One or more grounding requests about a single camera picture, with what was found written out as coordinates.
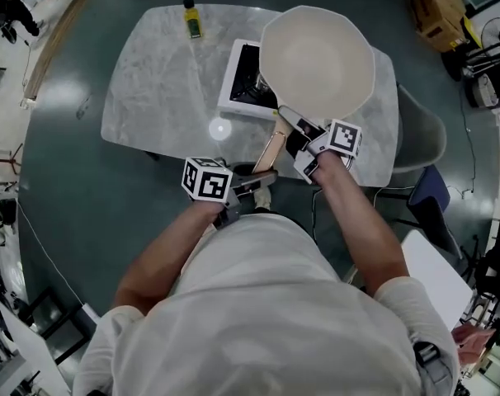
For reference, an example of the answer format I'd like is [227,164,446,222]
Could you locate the white board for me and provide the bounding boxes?
[0,302,73,396]

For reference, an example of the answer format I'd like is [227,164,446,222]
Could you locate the black standing fan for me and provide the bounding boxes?
[463,16,500,83]

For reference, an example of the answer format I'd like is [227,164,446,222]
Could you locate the long wooden plank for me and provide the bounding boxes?
[21,0,107,101]

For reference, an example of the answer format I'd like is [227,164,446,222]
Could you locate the person's left forearm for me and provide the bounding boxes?
[113,198,227,318]

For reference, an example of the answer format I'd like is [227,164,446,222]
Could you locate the white bucket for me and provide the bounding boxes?
[469,73,499,110]

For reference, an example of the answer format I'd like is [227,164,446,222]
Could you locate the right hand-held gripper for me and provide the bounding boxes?
[277,104,364,186]

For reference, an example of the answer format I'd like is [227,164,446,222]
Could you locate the dark blue chair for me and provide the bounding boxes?
[405,164,462,260]

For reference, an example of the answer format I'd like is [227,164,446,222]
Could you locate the person's white shoe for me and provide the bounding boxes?
[253,186,273,211]

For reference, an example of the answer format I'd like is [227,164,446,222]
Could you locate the white power strip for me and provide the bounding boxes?
[81,302,100,323]

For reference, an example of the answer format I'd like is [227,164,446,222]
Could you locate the yellow oil bottle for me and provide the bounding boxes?
[182,0,205,40]

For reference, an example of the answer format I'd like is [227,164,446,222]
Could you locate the grey shell chair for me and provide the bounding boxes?
[391,82,448,176]

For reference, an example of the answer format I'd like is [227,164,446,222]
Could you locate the cream frying pan wooden handle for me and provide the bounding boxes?
[252,5,377,173]

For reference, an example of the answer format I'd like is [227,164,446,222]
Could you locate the grey marble table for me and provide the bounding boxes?
[100,4,400,189]

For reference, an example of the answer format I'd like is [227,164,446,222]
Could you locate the black shoulder strap device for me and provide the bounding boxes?
[412,339,456,396]

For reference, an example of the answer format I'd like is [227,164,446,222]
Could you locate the person's black trousers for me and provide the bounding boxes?
[249,205,278,219]

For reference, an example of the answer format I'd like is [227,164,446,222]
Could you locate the brown cardboard box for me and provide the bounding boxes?
[410,0,479,54]

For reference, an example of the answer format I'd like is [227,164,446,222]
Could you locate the person's white shirt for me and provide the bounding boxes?
[72,212,460,396]

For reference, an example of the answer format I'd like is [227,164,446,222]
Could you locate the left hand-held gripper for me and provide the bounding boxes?
[181,156,281,231]

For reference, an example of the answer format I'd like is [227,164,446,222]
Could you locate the white induction cooktop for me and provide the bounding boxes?
[216,38,285,120]

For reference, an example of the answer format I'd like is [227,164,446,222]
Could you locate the person's right forearm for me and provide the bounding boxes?
[314,152,411,301]

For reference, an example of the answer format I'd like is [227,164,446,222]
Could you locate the long white floor cable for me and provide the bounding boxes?
[17,203,88,307]

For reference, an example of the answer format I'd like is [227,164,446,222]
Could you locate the white folding table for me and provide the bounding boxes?
[399,229,474,334]

